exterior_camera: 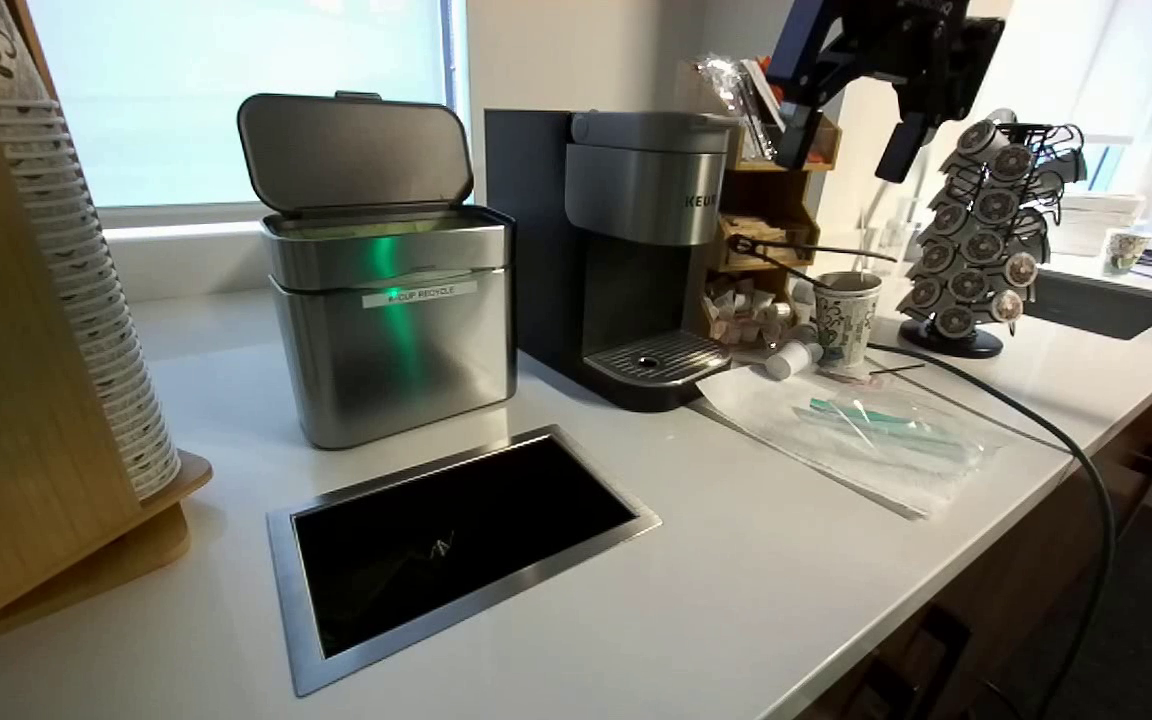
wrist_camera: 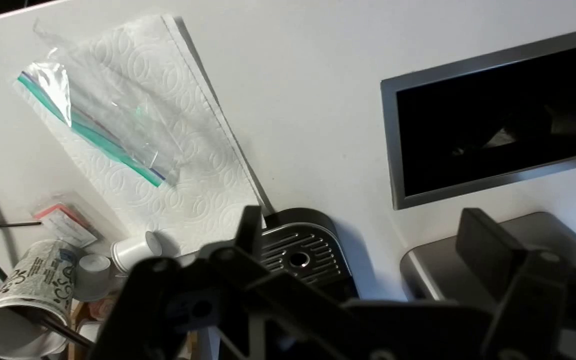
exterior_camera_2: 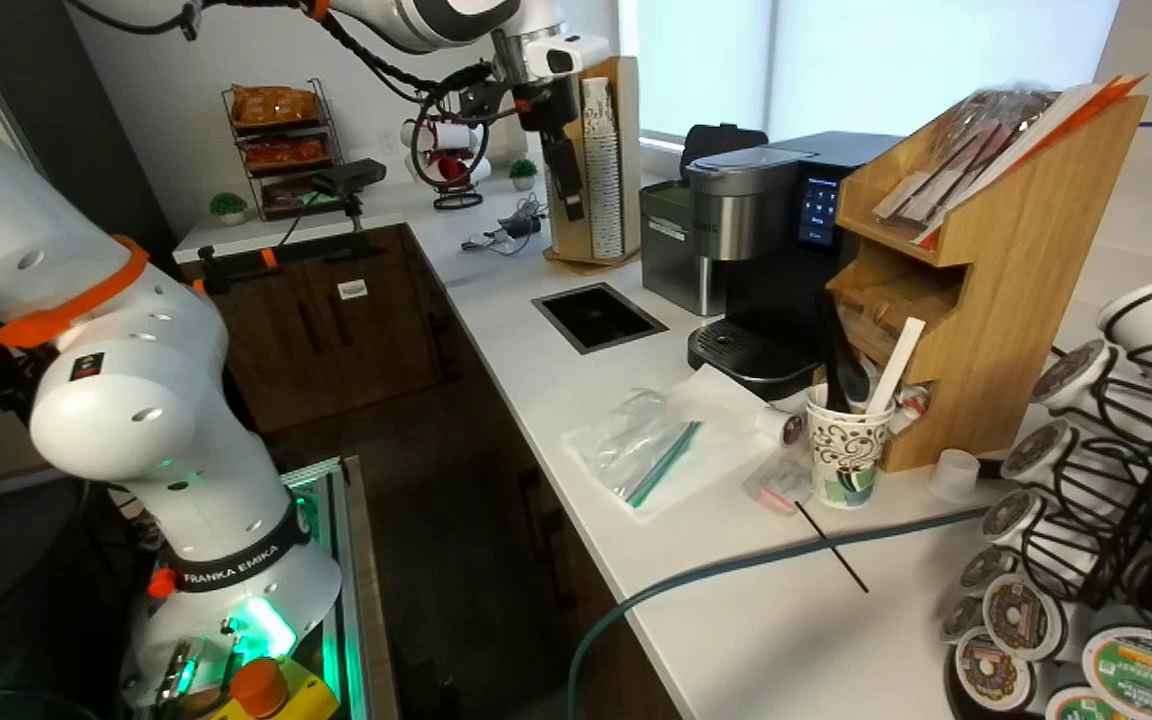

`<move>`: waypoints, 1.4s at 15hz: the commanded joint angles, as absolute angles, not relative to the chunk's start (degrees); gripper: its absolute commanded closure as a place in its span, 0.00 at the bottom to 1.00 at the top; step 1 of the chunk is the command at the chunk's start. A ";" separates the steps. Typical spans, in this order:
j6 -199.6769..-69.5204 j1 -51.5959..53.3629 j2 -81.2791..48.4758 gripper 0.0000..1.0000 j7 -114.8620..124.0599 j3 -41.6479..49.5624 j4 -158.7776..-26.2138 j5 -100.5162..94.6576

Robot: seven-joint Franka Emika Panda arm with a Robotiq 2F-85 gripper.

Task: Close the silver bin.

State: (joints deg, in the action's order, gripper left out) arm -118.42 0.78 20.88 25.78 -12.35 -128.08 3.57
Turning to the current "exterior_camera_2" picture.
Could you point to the black coffee machine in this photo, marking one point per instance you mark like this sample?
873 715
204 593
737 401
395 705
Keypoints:
788 265

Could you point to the dark wood cabinet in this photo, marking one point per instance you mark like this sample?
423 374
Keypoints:
336 334

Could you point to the brown packets bundle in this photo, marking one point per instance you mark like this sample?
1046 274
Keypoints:
960 152

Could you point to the wooden cup dispenser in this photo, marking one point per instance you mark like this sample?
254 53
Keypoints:
631 161

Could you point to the mug tree with mugs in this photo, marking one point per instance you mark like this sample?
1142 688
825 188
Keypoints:
448 164

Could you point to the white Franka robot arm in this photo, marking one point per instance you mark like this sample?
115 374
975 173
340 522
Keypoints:
139 401

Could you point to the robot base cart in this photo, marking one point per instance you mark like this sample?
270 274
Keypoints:
351 601

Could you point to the white lid coffee pod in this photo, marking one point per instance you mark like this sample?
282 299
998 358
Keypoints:
1038 449
991 564
1008 515
1073 374

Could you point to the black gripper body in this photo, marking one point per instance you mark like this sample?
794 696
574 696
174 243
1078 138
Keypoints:
545 109

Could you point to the green lidded small bowl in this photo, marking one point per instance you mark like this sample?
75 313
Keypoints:
230 204
520 168

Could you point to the black bin lid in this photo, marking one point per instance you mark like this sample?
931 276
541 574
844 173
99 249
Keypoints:
722 140

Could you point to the small white creamer cup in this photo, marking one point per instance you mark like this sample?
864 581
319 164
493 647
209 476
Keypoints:
957 469

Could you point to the brown label coffee pod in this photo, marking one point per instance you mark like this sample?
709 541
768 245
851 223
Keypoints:
1021 618
994 669

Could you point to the orange yellow emergency stop button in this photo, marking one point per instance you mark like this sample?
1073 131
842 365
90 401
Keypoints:
270 688

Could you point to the green label coffee pod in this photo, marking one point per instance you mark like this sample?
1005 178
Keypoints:
1081 705
1147 672

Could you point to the black camera on stand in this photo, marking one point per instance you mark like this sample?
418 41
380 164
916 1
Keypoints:
351 178

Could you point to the white papers with orange edge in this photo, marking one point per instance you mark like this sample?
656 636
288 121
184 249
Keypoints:
1070 121

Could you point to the white wooden stirrer stick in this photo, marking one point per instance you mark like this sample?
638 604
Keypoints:
897 363

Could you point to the small pink clear packet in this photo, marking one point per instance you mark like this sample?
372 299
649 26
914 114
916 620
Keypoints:
779 483

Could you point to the silver bin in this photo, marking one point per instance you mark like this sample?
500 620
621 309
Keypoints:
675 255

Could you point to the clear plastic zip bag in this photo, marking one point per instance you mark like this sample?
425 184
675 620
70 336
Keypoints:
722 424

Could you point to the black stirrers bunch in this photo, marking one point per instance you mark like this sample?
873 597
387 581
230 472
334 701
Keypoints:
844 374

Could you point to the white cabinet label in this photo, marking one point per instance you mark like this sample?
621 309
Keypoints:
353 291

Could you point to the patterned paper cup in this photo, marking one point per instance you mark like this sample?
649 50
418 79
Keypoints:
851 462

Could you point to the wooden condiment organizer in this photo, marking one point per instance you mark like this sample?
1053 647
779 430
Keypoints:
1003 305

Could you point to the thin black stirrer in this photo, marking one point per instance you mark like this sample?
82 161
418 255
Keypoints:
834 546

